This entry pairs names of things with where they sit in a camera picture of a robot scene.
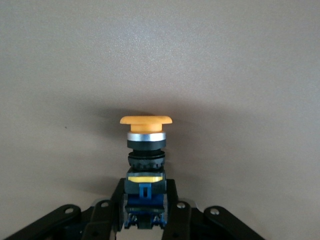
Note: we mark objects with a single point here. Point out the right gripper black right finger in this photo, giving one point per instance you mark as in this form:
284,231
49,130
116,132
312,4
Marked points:
182,220

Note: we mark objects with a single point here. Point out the yellow mushroom push button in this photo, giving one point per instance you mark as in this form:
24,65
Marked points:
146,122

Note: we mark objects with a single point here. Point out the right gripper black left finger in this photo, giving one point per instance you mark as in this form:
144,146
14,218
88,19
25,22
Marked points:
100,220

